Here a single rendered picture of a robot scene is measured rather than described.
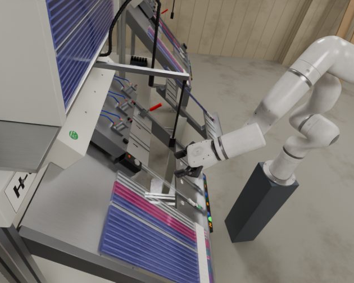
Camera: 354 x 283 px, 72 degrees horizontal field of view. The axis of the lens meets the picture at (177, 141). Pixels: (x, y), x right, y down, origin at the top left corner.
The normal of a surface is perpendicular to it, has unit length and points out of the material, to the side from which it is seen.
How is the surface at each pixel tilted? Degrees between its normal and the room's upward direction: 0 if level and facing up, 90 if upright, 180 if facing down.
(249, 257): 0
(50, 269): 0
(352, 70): 83
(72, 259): 90
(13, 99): 90
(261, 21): 90
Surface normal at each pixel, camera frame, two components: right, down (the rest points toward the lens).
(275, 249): 0.16, -0.72
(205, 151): -0.43, -0.61
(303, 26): 0.18, 0.69
